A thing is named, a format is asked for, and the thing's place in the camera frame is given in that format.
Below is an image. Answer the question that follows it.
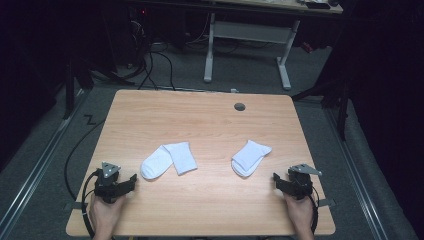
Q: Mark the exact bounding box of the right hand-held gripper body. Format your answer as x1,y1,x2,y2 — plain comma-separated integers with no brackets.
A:
287,163,323,201

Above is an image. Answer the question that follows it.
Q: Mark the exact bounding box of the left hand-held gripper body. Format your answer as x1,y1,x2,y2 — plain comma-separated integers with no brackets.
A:
94,161,125,204

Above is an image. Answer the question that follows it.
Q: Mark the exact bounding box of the white sock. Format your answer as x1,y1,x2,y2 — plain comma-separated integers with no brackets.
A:
230,139,273,178
140,141,199,181

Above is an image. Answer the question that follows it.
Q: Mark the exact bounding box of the person's left hand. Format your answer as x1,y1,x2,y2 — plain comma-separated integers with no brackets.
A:
89,195,126,235

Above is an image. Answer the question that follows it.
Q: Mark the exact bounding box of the person's right hand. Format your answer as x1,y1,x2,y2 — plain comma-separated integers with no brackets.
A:
282,194,315,235

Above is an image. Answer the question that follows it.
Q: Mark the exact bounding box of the black metal stand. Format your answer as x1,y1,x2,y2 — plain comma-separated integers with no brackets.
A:
62,55,95,121
291,75,352,142

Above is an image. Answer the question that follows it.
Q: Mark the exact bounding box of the dark curtain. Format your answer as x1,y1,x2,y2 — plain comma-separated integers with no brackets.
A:
344,0,424,233
0,0,111,169

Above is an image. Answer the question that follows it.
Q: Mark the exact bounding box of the black computer tower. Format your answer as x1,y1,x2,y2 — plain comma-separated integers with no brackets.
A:
128,5,152,66

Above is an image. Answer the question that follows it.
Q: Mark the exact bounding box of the desk with white metal legs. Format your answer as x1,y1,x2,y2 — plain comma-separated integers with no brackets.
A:
126,0,344,91

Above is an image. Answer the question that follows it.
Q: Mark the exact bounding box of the black device on desk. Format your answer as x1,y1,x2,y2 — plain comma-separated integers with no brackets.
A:
305,1,332,10

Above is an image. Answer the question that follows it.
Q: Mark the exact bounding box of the left hand-held gripper black cable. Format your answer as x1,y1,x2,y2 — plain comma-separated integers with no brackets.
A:
80,168,102,240

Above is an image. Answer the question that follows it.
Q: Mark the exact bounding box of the hand-held gripper black cable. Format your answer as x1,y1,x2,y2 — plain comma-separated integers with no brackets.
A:
80,168,102,240
308,192,321,234

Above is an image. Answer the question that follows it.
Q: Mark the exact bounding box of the right hand-held gripper black cable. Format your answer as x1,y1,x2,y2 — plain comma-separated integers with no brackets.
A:
308,192,321,234

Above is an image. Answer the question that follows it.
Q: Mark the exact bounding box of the thin black floor cable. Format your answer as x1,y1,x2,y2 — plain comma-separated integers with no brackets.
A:
63,119,106,202

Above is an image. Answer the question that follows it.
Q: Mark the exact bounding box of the metal floor rail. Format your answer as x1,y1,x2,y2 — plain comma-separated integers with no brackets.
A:
323,105,390,240
0,89,88,235

